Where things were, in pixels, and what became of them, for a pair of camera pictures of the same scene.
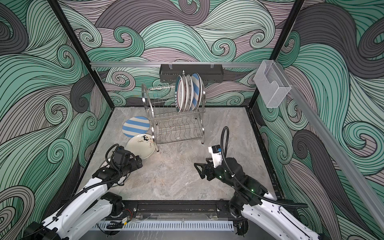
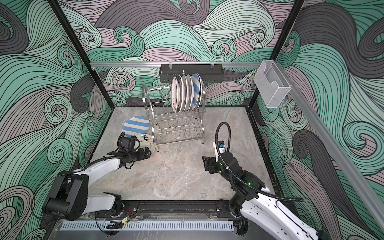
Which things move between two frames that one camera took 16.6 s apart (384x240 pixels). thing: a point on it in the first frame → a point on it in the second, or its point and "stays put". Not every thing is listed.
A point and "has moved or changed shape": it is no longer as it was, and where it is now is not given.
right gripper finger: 202,174 → 207,162
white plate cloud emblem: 190,93 stays put
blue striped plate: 197,92 stays put
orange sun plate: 104,164 has moved or changed shape
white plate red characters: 185,92 stays put
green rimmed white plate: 179,93 stays put
